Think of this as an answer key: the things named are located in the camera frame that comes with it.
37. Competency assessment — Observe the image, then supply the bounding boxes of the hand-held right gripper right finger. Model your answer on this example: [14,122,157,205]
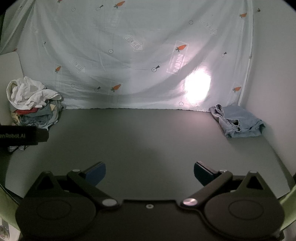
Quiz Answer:
[181,162,277,210]

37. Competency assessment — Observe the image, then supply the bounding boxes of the light green frame piece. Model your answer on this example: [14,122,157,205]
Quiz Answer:
[278,173,296,241]
[0,183,22,241]

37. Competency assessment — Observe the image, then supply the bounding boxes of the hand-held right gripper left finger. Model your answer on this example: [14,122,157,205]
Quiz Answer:
[24,162,120,210]

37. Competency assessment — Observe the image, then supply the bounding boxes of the pile of mixed clothes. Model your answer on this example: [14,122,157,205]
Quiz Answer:
[8,95,67,153]

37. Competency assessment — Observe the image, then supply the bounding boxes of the folded blue denim shorts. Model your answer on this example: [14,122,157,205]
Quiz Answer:
[209,104,266,139]

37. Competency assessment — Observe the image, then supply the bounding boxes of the carrot printed pale sheet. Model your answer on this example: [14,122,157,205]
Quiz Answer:
[0,0,258,112]

